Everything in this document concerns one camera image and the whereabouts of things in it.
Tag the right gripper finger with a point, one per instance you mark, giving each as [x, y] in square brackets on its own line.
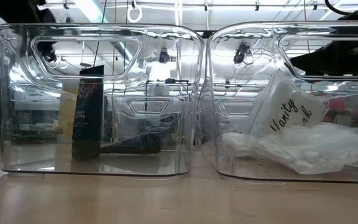
[315, 63]

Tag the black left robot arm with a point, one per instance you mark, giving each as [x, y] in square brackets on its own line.
[11, 9]

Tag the ceiling light strip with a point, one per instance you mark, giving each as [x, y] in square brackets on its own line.
[89, 9]

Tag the clear plastic bin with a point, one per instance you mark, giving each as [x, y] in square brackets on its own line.
[228, 77]
[120, 105]
[216, 124]
[20, 109]

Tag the white yellow wipes canister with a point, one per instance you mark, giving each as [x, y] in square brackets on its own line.
[67, 112]

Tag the black ceiling-hung device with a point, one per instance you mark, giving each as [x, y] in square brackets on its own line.
[240, 53]
[164, 56]

